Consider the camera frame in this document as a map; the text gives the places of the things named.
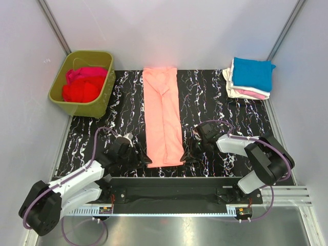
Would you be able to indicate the light pink folded t shirt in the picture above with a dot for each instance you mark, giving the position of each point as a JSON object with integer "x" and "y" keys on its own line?
{"x": 252, "y": 94}

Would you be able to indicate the white slotted cable duct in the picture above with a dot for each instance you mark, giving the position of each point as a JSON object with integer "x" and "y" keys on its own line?
{"x": 128, "y": 211}

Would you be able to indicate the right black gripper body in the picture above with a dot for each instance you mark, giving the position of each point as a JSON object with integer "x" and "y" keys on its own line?
{"x": 200, "y": 144}

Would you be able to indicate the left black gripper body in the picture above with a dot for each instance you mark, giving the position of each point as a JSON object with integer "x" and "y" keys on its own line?
{"x": 129, "y": 160}

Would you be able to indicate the magenta t shirt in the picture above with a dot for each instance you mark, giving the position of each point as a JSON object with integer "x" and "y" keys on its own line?
{"x": 83, "y": 72}

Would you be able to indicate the red t shirt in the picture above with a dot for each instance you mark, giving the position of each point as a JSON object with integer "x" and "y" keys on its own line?
{"x": 83, "y": 90}

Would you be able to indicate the left small controller board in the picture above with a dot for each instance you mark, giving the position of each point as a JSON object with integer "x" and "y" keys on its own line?
{"x": 106, "y": 209}

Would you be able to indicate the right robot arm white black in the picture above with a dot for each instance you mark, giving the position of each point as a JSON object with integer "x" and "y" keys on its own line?
{"x": 270, "y": 161}

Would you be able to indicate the right small controller board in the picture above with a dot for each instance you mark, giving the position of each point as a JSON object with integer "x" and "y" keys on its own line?
{"x": 244, "y": 212}

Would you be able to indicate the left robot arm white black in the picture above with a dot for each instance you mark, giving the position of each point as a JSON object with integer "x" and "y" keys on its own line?
{"x": 47, "y": 203}

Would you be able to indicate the olive green plastic bin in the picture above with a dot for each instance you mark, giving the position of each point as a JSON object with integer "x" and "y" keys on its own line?
{"x": 76, "y": 60}

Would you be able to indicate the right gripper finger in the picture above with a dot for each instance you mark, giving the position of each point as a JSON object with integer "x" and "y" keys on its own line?
{"x": 192, "y": 160}
{"x": 186, "y": 155}

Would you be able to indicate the small controller board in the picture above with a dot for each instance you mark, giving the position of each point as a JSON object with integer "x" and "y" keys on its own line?
{"x": 244, "y": 212}
{"x": 106, "y": 209}

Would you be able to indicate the right corner aluminium post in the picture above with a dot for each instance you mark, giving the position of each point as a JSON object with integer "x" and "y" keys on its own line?
{"x": 286, "y": 28}

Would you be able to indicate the left corner aluminium post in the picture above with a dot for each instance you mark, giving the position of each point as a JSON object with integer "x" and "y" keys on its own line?
{"x": 54, "y": 25}

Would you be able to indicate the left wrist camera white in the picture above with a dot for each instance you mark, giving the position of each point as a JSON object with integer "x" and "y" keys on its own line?
{"x": 129, "y": 137}

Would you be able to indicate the white folded t shirt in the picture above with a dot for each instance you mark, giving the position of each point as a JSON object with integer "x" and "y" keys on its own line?
{"x": 247, "y": 88}

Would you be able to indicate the aluminium frame rail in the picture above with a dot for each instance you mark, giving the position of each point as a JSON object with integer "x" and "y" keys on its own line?
{"x": 294, "y": 196}

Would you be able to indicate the black marbled table mat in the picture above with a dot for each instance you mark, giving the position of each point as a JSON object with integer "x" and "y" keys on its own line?
{"x": 202, "y": 96}

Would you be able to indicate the cream folded t shirt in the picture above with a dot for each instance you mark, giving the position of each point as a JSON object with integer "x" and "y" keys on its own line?
{"x": 232, "y": 92}

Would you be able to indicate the salmon pink t shirt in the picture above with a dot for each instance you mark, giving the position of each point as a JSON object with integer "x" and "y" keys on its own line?
{"x": 162, "y": 117}

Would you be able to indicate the corner aluminium post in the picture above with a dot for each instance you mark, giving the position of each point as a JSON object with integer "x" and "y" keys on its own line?
{"x": 286, "y": 28}
{"x": 54, "y": 25}

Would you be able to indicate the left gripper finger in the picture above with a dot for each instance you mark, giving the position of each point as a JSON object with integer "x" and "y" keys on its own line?
{"x": 145, "y": 161}
{"x": 141, "y": 152}

